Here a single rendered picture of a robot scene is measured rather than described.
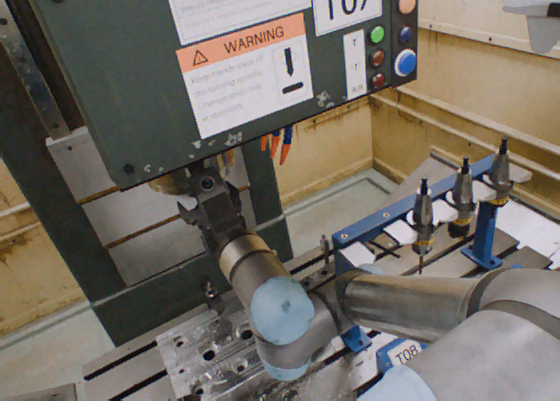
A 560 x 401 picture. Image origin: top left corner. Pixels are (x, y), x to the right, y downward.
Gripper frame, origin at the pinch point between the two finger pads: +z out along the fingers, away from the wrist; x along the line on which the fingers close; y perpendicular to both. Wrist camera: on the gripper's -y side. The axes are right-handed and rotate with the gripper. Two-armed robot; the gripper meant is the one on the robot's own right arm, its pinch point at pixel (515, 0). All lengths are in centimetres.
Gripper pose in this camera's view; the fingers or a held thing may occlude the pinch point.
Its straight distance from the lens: 60.6
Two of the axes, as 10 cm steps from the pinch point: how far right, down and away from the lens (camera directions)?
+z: -8.4, -2.0, 5.0
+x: 5.2, -5.5, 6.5
